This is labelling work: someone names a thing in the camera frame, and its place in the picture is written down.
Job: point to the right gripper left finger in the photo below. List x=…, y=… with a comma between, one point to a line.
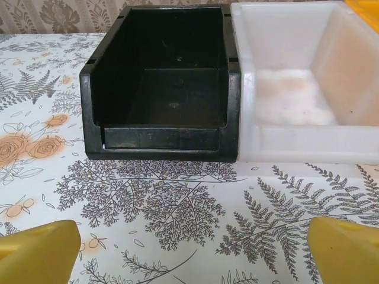
x=35, y=254

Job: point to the white plastic bin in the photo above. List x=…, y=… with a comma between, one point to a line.
x=296, y=148

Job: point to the black plastic bin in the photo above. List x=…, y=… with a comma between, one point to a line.
x=163, y=142

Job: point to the floral patterned tablecloth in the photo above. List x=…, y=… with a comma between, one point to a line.
x=177, y=207

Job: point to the yellow plastic bin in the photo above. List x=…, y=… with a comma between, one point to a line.
x=367, y=6

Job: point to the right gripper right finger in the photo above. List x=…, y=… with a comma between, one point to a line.
x=346, y=254

